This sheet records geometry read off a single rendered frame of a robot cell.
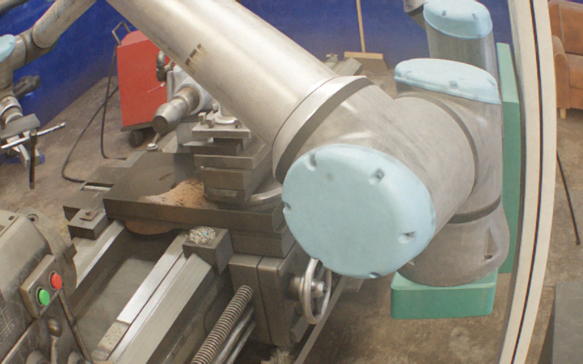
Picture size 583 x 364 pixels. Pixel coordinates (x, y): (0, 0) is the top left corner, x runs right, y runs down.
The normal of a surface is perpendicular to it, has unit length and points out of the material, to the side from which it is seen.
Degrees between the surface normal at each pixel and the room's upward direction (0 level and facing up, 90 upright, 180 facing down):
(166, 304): 36
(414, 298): 90
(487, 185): 90
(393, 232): 93
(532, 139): 90
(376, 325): 0
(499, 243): 70
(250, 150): 0
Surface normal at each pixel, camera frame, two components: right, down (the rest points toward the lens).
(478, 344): -0.09, -0.89
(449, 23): -0.50, 0.36
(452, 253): -0.20, 0.13
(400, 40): -0.29, 0.45
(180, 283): 0.48, -0.69
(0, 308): 0.95, 0.06
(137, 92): 0.05, 0.45
